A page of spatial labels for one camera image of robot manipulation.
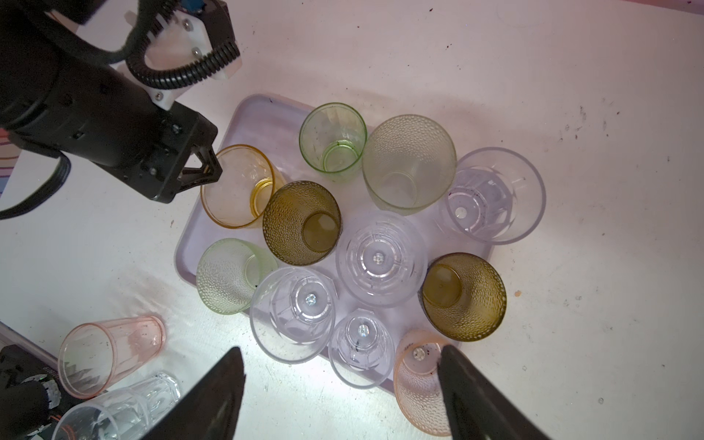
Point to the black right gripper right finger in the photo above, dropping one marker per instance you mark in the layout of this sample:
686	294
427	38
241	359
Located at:
475	408

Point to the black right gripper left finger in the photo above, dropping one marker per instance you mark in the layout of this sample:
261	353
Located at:
211	409

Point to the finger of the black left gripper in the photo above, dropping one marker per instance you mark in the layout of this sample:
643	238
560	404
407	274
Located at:
209	171

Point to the small clear glass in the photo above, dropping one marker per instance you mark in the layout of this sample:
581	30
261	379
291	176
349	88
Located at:
361	350

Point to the lavender rectangular plastic tray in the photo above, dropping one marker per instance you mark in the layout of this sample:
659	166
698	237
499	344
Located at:
272	124

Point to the amber brown glass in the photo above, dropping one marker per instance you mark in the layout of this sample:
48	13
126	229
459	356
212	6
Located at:
463	297

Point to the large pale green glass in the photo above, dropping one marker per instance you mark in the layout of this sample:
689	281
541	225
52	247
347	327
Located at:
408	164

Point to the bright green glass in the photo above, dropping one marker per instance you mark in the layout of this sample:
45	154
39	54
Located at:
332	139

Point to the pink glass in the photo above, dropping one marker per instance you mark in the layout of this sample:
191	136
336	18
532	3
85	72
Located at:
95	356
415	381

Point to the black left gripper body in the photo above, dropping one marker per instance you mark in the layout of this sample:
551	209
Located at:
53	104

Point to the yellow glass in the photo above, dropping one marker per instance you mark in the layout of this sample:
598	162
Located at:
240	196

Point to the olive dark glass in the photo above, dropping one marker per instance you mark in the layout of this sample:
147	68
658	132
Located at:
302	223

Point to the pale green small glass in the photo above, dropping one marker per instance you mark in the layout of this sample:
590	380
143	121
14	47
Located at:
229	272

